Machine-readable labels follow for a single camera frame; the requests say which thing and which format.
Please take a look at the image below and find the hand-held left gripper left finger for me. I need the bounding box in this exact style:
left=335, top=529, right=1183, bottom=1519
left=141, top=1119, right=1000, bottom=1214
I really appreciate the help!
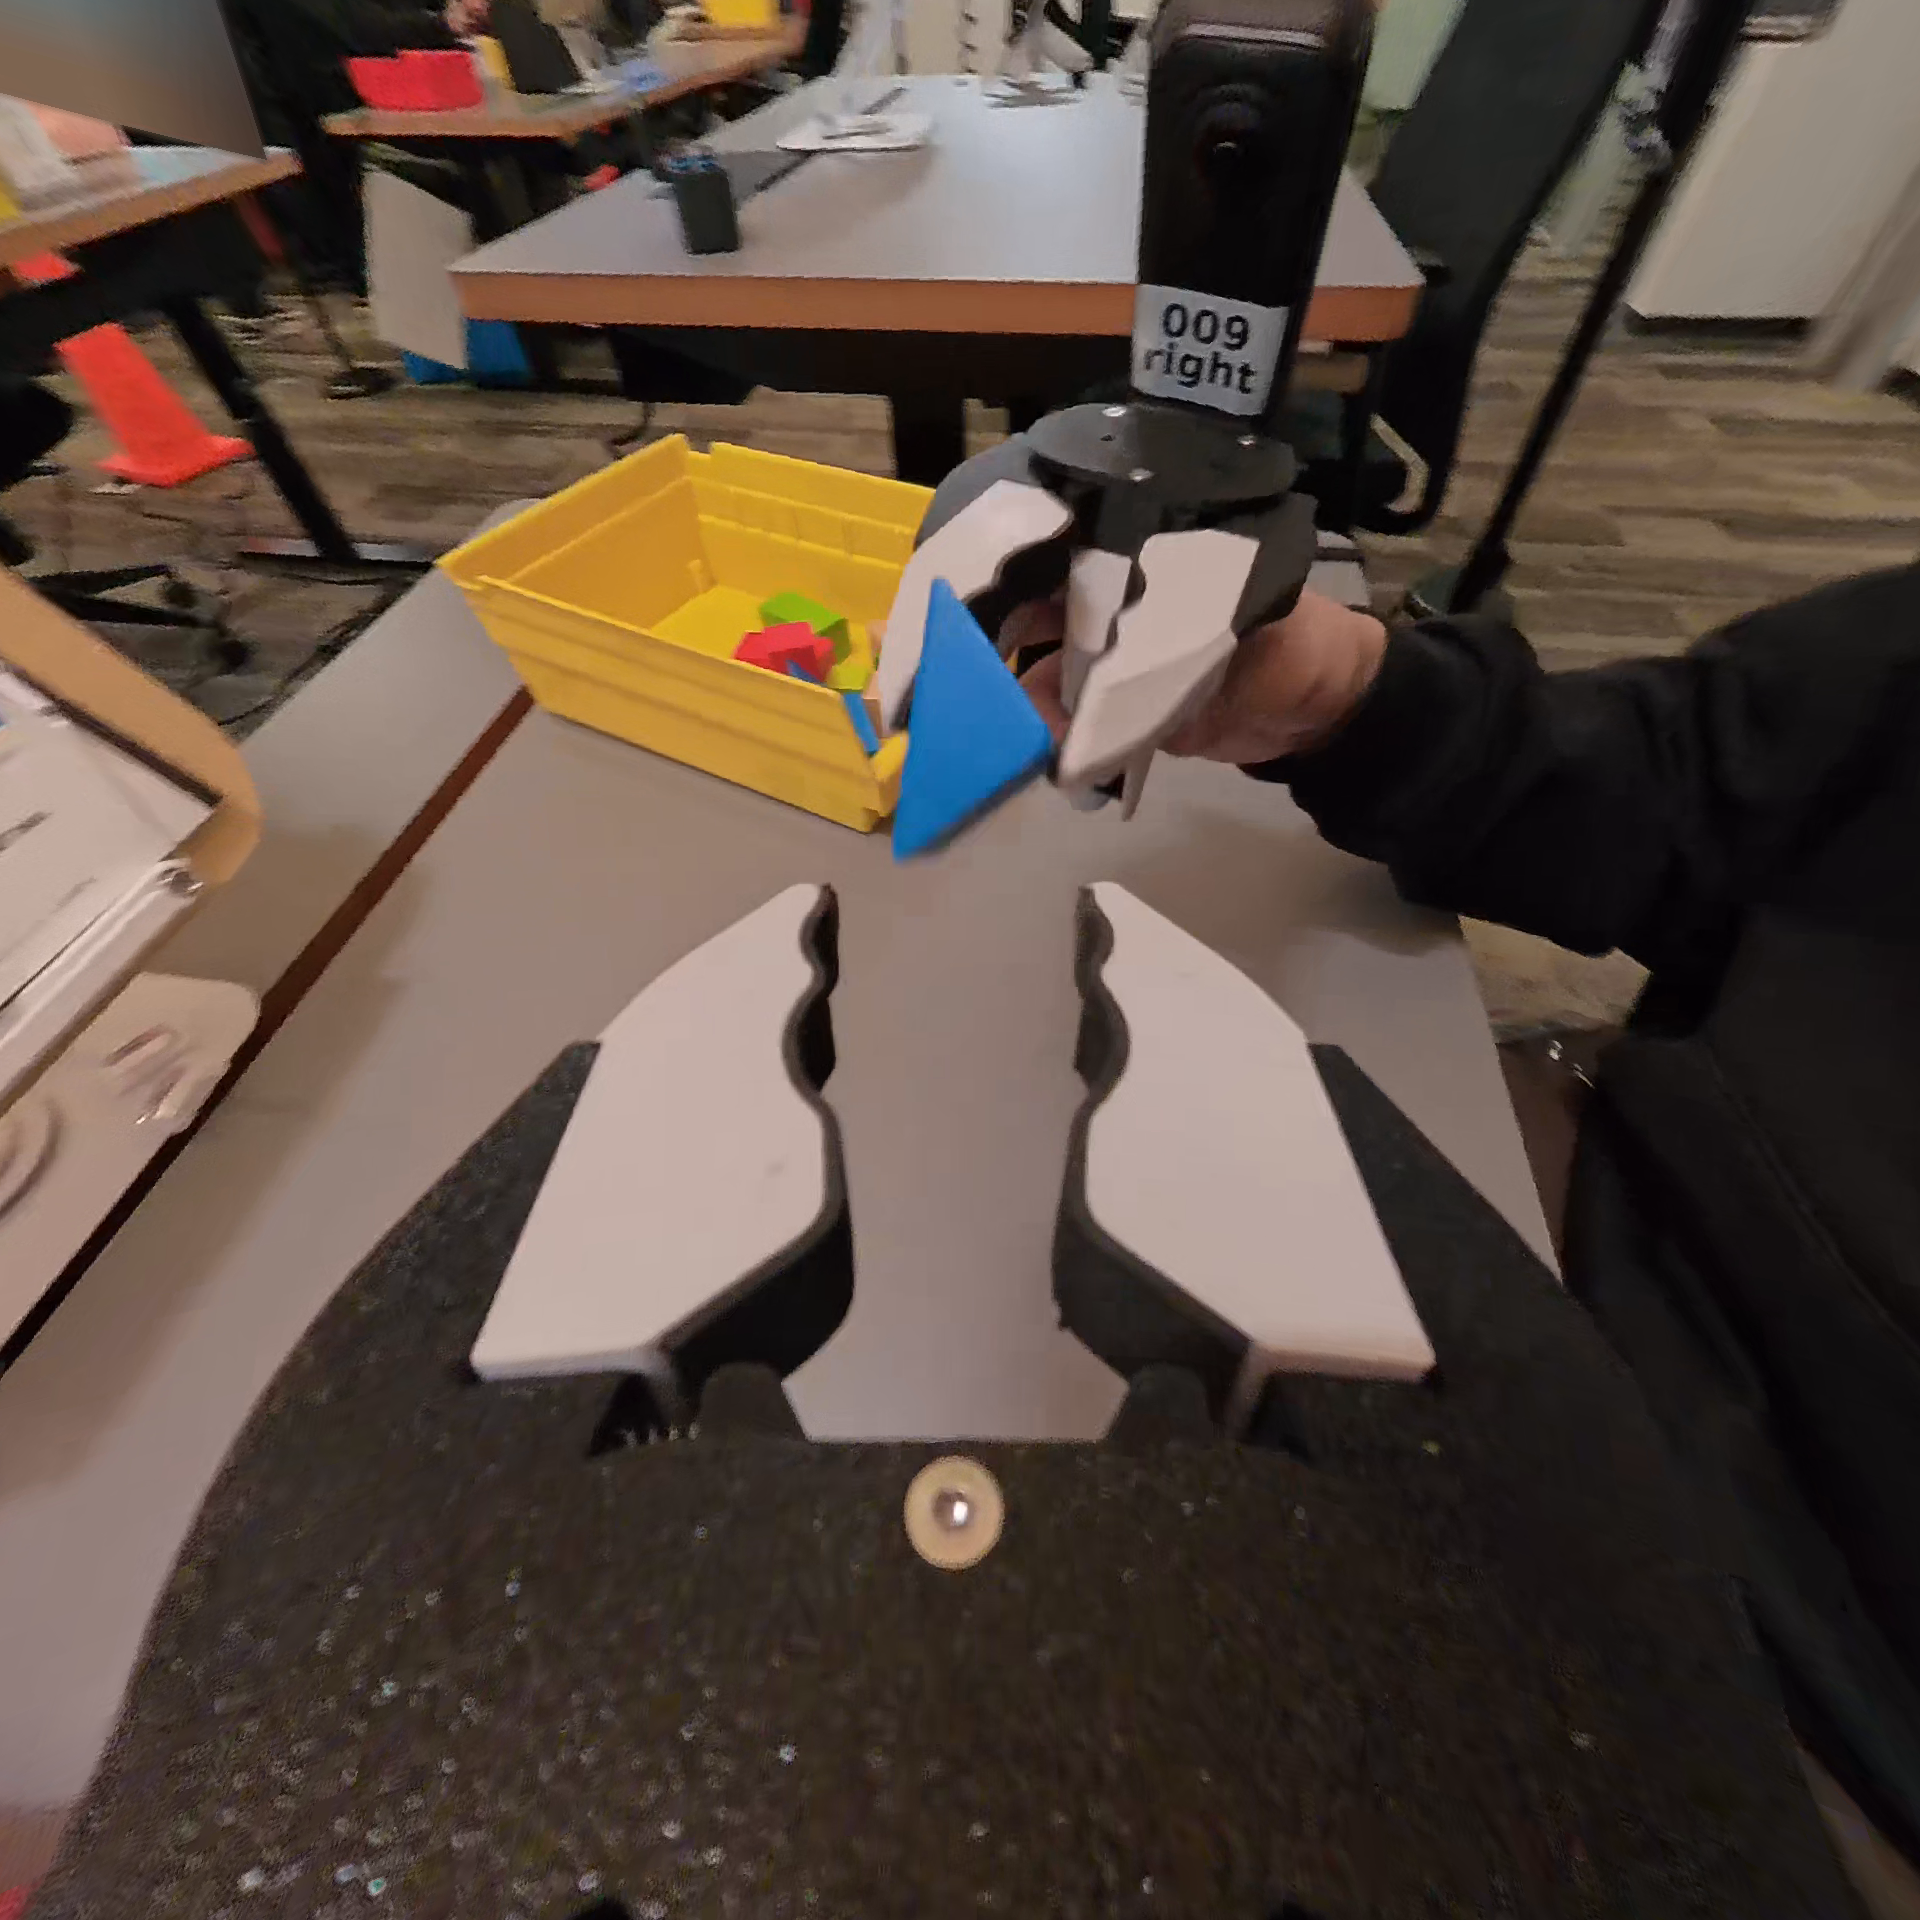
left=469, top=882, right=858, bottom=1383

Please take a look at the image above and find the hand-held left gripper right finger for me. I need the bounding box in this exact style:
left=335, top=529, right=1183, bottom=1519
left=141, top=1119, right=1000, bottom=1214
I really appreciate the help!
left=1055, top=879, right=1440, bottom=1431

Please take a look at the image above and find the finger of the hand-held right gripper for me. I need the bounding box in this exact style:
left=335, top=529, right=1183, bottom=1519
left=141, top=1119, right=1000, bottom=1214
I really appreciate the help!
left=874, top=481, right=1077, bottom=739
left=1056, top=530, right=1264, bottom=820

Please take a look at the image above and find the blue triangular block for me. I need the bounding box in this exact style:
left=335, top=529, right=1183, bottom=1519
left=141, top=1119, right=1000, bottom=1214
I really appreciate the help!
left=892, top=577, right=1055, bottom=863

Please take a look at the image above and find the person's right forearm black sleeve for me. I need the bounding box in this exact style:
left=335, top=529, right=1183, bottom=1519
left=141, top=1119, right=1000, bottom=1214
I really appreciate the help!
left=1245, top=561, right=1920, bottom=1037

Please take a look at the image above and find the person's right hand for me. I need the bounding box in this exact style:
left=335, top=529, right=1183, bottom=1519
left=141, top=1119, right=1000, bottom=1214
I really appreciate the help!
left=1162, top=587, right=1393, bottom=770

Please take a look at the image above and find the black office chair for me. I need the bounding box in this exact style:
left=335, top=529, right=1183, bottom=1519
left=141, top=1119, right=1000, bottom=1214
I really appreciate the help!
left=1353, top=0, right=1672, bottom=537

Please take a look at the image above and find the grey table with wooden edge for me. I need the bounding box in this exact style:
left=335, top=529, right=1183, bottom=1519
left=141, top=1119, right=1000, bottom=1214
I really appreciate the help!
left=449, top=70, right=1425, bottom=485

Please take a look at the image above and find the yellow plastic bin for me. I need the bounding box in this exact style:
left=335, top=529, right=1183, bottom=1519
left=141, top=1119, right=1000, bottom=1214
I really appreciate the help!
left=434, top=433, right=941, bottom=836

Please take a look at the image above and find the black tripod stand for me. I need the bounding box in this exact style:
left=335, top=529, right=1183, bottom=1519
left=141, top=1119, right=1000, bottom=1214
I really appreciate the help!
left=1444, top=0, right=1761, bottom=617

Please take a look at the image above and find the black box-shaped device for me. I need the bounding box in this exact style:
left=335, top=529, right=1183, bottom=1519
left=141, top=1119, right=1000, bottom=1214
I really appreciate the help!
left=673, top=150, right=746, bottom=257

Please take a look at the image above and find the person's black clothing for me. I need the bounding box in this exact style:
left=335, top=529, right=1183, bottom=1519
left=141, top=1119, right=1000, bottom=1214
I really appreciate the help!
left=1556, top=900, right=1920, bottom=1819

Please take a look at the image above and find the white cabinet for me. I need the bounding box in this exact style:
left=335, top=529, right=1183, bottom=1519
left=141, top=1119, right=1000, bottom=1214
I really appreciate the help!
left=1624, top=0, right=1920, bottom=395

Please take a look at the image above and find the cardboard box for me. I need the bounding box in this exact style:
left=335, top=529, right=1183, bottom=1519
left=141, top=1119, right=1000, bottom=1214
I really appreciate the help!
left=0, top=567, right=266, bottom=1105

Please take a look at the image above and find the red plastic bin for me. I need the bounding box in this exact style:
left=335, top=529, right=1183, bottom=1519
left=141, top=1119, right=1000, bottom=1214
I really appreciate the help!
left=343, top=49, right=487, bottom=111

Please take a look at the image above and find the orange cone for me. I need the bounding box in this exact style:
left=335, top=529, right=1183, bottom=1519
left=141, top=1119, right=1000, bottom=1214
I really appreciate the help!
left=55, top=321, right=256, bottom=489

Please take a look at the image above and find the wooden desk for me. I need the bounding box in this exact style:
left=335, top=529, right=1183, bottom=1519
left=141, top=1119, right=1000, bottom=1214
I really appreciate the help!
left=0, top=141, right=362, bottom=565

